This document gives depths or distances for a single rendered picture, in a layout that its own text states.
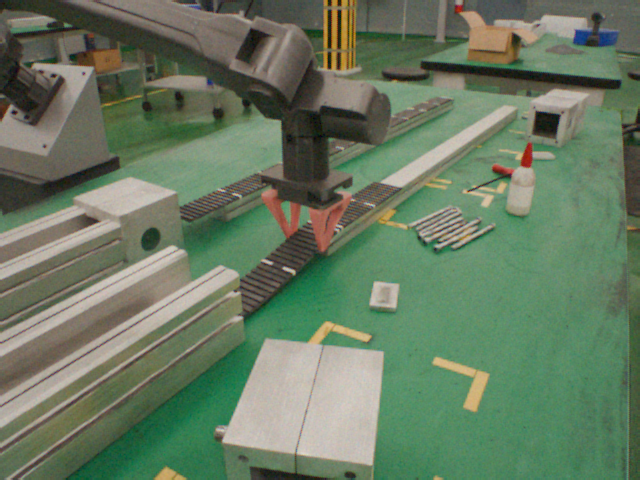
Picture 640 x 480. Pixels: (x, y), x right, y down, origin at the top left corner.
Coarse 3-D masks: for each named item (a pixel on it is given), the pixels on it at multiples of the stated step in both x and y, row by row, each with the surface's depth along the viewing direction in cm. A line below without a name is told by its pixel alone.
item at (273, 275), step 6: (258, 264) 62; (252, 270) 61; (258, 270) 61; (264, 270) 62; (270, 270) 61; (276, 270) 61; (264, 276) 60; (270, 276) 60; (276, 276) 60; (282, 276) 60; (288, 276) 60; (276, 282) 59; (282, 282) 59
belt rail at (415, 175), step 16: (496, 112) 131; (512, 112) 132; (480, 128) 116; (496, 128) 123; (448, 144) 104; (464, 144) 105; (416, 160) 95; (432, 160) 95; (448, 160) 99; (400, 176) 87; (416, 176) 87; (432, 176) 93; (400, 192) 83; (384, 208) 79; (352, 224) 71; (368, 224) 76; (336, 240) 70
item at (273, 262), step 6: (270, 258) 63; (276, 258) 63; (264, 264) 63; (270, 264) 62; (276, 264) 62; (282, 264) 62; (288, 264) 62; (294, 264) 62; (282, 270) 61; (288, 270) 61; (294, 270) 61
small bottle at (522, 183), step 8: (528, 144) 75; (528, 152) 76; (528, 160) 76; (520, 168) 77; (528, 168) 77; (512, 176) 78; (520, 176) 77; (528, 176) 76; (512, 184) 78; (520, 184) 77; (528, 184) 77; (512, 192) 79; (520, 192) 78; (528, 192) 77; (512, 200) 79; (520, 200) 78; (528, 200) 78; (512, 208) 79; (520, 208) 79; (528, 208) 79; (520, 216) 79
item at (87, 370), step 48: (96, 288) 45; (144, 288) 48; (192, 288) 45; (0, 336) 39; (48, 336) 40; (96, 336) 45; (144, 336) 40; (192, 336) 45; (240, 336) 51; (0, 384) 38; (48, 384) 34; (96, 384) 38; (144, 384) 42; (0, 432) 31; (48, 432) 34; (96, 432) 38
